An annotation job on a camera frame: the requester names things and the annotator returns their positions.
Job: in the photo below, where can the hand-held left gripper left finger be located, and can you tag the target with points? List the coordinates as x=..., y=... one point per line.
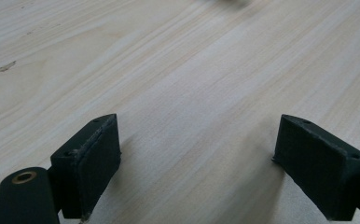
x=89, y=165

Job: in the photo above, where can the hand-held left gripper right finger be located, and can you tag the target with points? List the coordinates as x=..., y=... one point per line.
x=316, y=168

